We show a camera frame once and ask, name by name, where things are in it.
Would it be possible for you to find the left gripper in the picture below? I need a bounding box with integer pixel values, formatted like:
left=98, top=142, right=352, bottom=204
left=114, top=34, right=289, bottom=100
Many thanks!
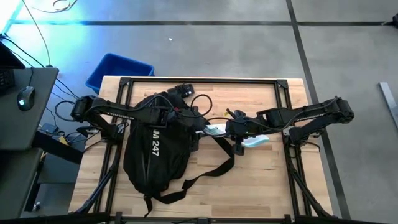
left=167, top=105, right=201, bottom=153

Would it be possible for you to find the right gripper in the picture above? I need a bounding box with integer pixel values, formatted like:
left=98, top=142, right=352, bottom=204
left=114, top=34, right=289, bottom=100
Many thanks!
left=198, top=108, right=261, bottom=156

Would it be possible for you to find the white mesh pouch teal trim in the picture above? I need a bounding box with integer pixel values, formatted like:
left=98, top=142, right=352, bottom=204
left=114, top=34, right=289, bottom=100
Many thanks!
left=195, top=123, right=270, bottom=149

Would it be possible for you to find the black backpack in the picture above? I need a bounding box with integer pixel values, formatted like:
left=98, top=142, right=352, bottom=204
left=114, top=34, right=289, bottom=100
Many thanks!
left=123, top=90, right=236, bottom=218

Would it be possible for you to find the small black device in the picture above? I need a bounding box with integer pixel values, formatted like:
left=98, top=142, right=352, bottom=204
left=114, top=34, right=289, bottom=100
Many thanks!
left=167, top=83, right=195, bottom=99

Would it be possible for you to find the blue plastic bin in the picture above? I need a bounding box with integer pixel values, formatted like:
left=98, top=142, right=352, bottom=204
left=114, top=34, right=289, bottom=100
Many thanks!
left=85, top=52, right=155, bottom=95

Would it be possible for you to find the black desk support beam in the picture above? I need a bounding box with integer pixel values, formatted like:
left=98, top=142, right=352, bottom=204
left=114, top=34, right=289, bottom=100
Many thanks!
left=32, top=130, right=84, bottom=165

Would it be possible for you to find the black power adapter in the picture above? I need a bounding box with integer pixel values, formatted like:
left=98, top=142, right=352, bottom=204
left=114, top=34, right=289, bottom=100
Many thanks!
left=41, top=123, right=60, bottom=135

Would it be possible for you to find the grey metal bar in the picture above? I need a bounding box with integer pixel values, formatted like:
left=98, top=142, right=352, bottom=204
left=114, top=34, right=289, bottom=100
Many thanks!
left=378, top=82, right=398, bottom=130

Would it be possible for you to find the black computer mouse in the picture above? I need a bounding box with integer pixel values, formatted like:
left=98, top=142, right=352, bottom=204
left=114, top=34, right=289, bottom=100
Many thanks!
left=17, top=86, right=37, bottom=112

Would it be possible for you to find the dark grey desk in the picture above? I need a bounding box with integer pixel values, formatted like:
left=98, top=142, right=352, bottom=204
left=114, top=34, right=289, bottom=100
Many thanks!
left=0, top=147, right=43, bottom=220
left=0, top=67, right=60, bottom=152

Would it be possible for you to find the black keyboard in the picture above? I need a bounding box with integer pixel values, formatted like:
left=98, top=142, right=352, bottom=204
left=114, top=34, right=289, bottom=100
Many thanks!
left=0, top=68, right=16, bottom=96

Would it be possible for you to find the black computer monitor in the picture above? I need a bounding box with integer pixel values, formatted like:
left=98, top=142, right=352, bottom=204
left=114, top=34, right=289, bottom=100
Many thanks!
left=0, top=41, right=26, bottom=70

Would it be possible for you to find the black metal table frame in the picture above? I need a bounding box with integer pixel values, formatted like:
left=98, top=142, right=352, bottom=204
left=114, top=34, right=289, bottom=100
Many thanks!
left=70, top=76, right=336, bottom=224

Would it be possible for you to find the black floor cable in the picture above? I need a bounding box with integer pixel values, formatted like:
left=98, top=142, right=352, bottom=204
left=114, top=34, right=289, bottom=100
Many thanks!
left=0, top=33, right=47, bottom=68
left=55, top=77, right=80, bottom=100

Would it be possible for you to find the thin grey floor cable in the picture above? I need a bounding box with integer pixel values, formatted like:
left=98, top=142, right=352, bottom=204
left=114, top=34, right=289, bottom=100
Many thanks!
left=22, top=0, right=53, bottom=68

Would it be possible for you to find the coiled grey floor cable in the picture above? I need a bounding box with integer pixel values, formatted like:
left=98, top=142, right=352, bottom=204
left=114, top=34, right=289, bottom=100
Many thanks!
left=30, top=0, right=78, bottom=14

